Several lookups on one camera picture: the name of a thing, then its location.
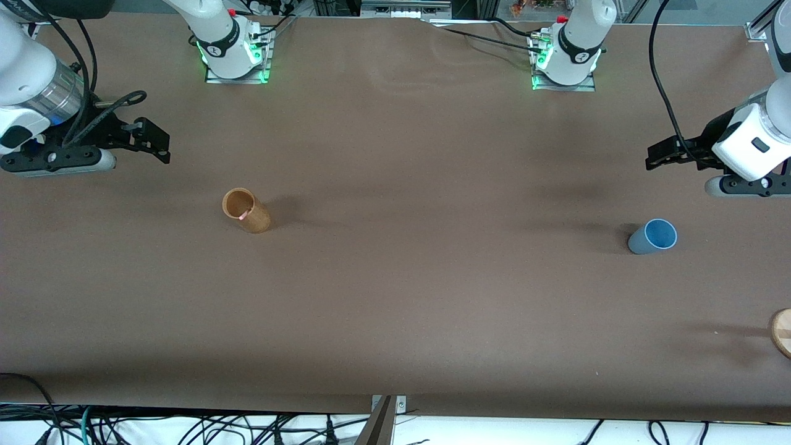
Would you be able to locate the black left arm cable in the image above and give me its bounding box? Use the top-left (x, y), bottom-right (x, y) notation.
top-left (648, 0), bottom-right (711, 167)

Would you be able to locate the teal cable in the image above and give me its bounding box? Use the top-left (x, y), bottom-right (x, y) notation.
top-left (79, 407), bottom-right (103, 445)

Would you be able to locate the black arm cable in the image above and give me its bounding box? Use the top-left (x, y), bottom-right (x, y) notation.
top-left (28, 0), bottom-right (148, 149)
top-left (648, 0), bottom-right (711, 167)

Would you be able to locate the metal table edge bracket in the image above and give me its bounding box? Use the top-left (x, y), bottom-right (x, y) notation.
top-left (371, 394), bottom-right (408, 415)

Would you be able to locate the white power strip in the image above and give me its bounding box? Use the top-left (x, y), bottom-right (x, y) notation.
top-left (246, 0), bottom-right (292, 17)

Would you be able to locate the grey electronics box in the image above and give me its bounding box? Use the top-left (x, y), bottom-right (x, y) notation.
top-left (360, 0), bottom-right (453, 19)

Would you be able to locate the aluminium frame profile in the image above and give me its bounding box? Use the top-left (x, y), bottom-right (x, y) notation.
top-left (745, 0), bottom-right (785, 43)

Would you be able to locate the short black table cable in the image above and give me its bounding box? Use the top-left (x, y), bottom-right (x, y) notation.
top-left (488, 17), bottom-right (539, 39)

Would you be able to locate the black base connector cable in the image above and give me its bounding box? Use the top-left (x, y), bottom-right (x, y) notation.
top-left (252, 15), bottom-right (298, 39)

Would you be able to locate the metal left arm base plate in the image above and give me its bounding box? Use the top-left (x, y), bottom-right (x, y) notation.
top-left (530, 31), bottom-right (598, 93)

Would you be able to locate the thick black looping cable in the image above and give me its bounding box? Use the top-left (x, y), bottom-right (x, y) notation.
top-left (0, 372), bottom-right (62, 445)

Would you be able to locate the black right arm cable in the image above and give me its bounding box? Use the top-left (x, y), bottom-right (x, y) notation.
top-left (28, 0), bottom-right (148, 149)

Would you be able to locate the long black table cable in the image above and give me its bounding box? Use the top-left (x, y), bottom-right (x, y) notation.
top-left (442, 27), bottom-right (544, 53)

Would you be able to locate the blue cup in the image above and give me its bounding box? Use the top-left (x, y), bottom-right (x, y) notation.
top-left (628, 218), bottom-right (678, 255)

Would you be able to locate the round wooden disc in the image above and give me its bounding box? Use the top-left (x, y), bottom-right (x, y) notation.
top-left (769, 308), bottom-right (791, 360)

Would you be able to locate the brown wooden cylinder cup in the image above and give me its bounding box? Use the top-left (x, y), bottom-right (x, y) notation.
top-left (222, 187), bottom-right (272, 234)

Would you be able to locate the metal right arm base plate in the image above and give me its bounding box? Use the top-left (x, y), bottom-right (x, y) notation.
top-left (205, 28), bottom-right (273, 85)

